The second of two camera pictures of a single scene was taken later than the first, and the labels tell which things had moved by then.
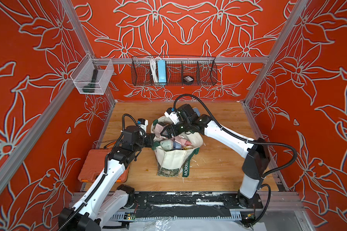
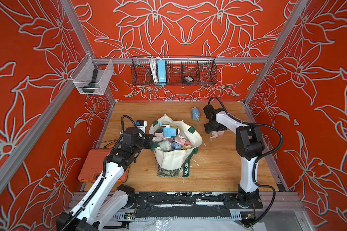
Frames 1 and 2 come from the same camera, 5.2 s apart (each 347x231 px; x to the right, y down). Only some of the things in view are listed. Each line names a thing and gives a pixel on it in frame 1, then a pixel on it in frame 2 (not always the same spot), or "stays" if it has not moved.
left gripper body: x=147 y=142 stays
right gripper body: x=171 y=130 → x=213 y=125
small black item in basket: x=188 y=79 stays
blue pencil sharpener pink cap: x=195 y=109 stays
